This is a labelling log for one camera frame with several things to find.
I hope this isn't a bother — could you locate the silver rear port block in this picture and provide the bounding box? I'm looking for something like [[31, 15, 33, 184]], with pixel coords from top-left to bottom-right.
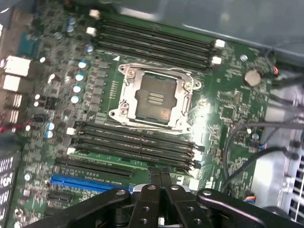
[[0, 55, 33, 95]]

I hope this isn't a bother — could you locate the silver coin cell battery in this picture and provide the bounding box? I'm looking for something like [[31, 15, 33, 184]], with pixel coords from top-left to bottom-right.
[[243, 68, 261, 87]]

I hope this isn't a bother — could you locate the thick black wire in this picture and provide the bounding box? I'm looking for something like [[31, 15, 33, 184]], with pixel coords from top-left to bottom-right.
[[222, 122, 304, 189]]

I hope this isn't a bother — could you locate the short black expansion slot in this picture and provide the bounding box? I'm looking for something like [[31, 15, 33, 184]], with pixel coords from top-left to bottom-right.
[[47, 191, 73, 203]]

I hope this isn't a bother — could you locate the grey metal PC case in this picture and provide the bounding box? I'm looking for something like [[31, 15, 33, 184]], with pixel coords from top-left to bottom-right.
[[0, 0, 304, 228]]

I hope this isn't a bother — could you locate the silver CPU socket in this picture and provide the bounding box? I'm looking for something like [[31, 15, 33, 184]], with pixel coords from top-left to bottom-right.
[[108, 63, 202, 136]]

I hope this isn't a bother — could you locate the long black expansion slot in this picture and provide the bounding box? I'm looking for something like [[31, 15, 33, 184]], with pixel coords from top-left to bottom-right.
[[55, 156, 133, 180]]

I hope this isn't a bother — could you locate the green motherboard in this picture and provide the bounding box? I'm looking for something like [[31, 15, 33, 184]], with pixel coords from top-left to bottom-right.
[[9, 0, 276, 216]]

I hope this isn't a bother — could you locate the thin black wire bundle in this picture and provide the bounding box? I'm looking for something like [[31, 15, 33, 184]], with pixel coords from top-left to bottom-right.
[[262, 48, 304, 107]]

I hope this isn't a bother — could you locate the blue expansion slot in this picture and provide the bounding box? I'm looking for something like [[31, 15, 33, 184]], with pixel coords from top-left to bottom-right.
[[49, 175, 130, 191]]

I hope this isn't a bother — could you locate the black RAM slot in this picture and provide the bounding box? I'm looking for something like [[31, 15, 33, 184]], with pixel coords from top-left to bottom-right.
[[70, 137, 200, 166], [94, 40, 212, 71], [70, 129, 199, 159], [96, 25, 214, 55], [67, 146, 193, 171], [96, 18, 216, 48], [95, 32, 213, 63], [72, 121, 205, 152]]

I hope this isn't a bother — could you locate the black part with white print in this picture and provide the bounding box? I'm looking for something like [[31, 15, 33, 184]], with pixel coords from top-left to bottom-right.
[[0, 134, 22, 223]]

